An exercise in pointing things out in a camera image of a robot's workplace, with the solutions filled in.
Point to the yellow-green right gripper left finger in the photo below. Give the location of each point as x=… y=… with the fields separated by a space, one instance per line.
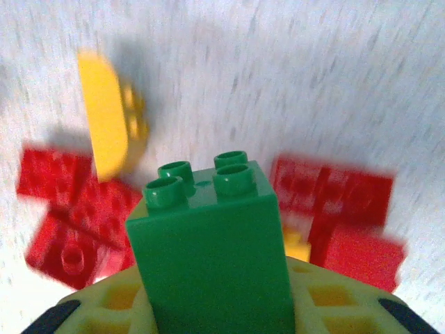
x=104 y=306

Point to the green tall lego brick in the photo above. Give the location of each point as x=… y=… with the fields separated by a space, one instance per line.
x=212 y=250

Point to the yellow rounded lego brick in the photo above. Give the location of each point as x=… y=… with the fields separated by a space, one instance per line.
x=104 y=115

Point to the yellow printed lego brick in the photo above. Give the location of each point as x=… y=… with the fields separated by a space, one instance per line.
x=297 y=245

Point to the yellow-green right gripper right finger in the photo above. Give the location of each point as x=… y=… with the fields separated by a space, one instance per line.
x=333 y=306

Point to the long red lego brick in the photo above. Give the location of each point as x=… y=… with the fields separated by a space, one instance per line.
x=69 y=181

